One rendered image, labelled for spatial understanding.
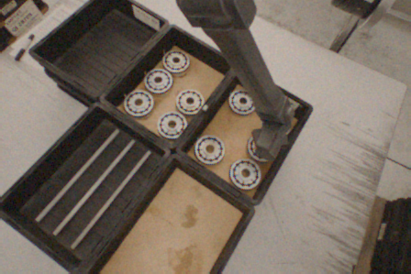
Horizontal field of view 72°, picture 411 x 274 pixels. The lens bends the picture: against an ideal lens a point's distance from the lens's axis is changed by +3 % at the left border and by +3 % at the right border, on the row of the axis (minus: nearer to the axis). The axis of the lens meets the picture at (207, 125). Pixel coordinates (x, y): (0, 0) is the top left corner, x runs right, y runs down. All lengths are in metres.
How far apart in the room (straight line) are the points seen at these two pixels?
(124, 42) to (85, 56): 0.15
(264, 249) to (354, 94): 0.78
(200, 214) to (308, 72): 0.82
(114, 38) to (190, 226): 0.77
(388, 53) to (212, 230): 2.19
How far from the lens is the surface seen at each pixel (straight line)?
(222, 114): 1.02
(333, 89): 1.38
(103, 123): 1.04
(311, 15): 2.68
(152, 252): 0.92
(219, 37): 0.48
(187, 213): 0.92
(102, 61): 1.16
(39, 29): 1.51
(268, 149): 0.73
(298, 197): 1.14
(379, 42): 2.77
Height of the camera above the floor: 1.75
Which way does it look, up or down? 67 degrees down
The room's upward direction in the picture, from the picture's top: 11 degrees clockwise
